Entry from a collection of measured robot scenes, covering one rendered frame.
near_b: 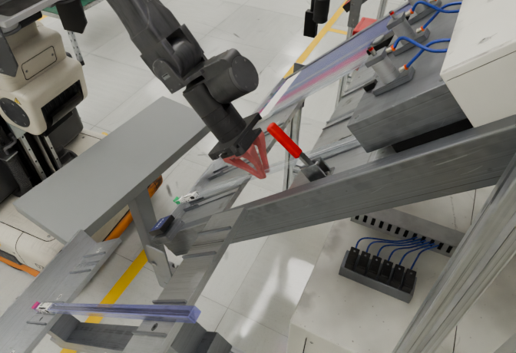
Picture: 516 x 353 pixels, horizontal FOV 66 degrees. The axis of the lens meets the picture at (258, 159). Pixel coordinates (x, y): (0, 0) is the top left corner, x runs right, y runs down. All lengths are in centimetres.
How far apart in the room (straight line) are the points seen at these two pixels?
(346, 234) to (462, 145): 63
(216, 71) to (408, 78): 27
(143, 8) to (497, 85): 46
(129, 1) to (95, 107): 198
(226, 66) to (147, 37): 12
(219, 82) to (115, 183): 68
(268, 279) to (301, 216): 107
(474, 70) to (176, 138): 103
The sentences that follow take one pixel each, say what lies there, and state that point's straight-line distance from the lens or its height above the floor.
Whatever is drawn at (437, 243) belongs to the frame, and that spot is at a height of 65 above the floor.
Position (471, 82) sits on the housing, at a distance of 43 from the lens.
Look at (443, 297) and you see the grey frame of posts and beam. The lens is 58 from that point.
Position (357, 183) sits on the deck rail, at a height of 108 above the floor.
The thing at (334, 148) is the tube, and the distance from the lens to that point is 61.
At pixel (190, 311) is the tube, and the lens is 44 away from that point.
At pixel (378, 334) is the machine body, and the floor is 62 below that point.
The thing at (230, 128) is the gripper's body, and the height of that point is 103.
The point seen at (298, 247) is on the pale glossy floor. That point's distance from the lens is 174.
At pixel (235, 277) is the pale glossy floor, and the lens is 167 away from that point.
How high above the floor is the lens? 145
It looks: 44 degrees down
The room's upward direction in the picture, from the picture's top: straight up
